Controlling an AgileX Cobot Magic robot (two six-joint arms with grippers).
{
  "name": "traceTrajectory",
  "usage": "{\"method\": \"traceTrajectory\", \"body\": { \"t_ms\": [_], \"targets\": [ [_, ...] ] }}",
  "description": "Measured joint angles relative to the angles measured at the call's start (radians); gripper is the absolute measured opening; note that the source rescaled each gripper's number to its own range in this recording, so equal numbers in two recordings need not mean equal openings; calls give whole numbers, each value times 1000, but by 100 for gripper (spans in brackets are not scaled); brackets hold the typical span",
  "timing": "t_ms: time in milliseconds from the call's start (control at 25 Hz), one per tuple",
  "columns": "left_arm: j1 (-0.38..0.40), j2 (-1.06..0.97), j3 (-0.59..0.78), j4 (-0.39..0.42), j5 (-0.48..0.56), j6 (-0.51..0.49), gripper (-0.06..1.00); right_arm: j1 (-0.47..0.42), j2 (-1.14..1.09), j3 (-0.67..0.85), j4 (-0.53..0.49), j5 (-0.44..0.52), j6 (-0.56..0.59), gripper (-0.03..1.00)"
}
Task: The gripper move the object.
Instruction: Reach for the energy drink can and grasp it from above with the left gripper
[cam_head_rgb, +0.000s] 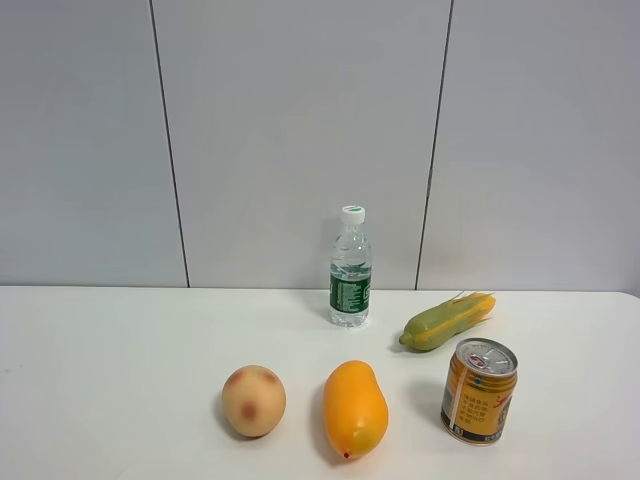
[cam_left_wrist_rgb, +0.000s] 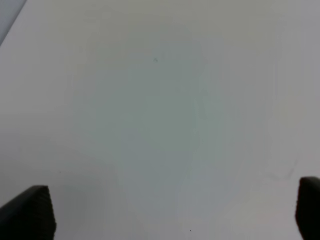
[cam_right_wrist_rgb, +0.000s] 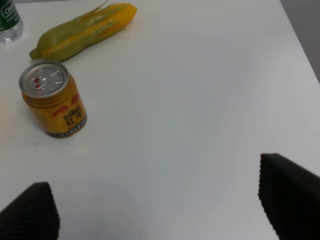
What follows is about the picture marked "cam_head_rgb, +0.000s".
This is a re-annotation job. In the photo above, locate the gold energy drink can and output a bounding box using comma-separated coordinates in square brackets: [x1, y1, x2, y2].
[441, 338, 518, 445]

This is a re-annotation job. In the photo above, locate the clear water bottle green label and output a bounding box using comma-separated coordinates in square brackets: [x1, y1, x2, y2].
[329, 205, 372, 328]

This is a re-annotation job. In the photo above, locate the toy corn cob green husk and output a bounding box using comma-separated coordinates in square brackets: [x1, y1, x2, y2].
[399, 292, 496, 352]

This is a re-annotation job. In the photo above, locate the beige peach with red spots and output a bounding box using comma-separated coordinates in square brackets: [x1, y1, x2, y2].
[221, 365, 286, 438]

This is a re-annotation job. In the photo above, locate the yellow orange mango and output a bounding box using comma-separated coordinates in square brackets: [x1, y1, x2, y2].
[322, 360, 389, 461]

